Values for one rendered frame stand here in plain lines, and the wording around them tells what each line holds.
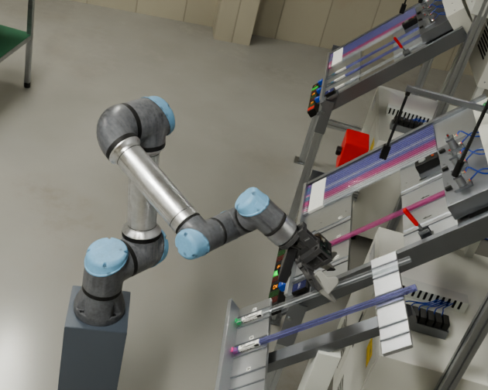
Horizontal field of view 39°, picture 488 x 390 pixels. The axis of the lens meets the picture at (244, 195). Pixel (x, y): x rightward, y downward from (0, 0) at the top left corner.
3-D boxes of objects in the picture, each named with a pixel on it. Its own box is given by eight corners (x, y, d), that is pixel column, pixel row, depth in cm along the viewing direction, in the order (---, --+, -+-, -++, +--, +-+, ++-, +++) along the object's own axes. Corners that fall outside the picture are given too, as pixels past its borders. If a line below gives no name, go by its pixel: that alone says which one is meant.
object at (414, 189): (413, 263, 189) (403, 249, 188) (404, 152, 245) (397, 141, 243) (530, 214, 176) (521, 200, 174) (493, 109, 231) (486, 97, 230)
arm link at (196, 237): (82, 103, 173) (204, 244, 158) (116, 94, 180) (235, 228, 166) (71, 135, 180) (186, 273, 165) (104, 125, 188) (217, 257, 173)
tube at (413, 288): (233, 354, 179) (231, 351, 179) (234, 350, 181) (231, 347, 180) (417, 290, 163) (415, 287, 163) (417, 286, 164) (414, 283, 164)
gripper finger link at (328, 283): (347, 295, 169) (325, 265, 170) (328, 308, 171) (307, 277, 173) (351, 292, 172) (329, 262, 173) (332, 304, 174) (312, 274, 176)
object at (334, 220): (295, 304, 204) (289, 296, 203) (313, 191, 259) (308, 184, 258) (351, 280, 196) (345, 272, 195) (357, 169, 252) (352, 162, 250)
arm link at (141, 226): (108, 268, 208) (108, 97, 183) (145, 251, 218) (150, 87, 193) (134, 285, 201) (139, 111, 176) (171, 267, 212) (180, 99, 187)
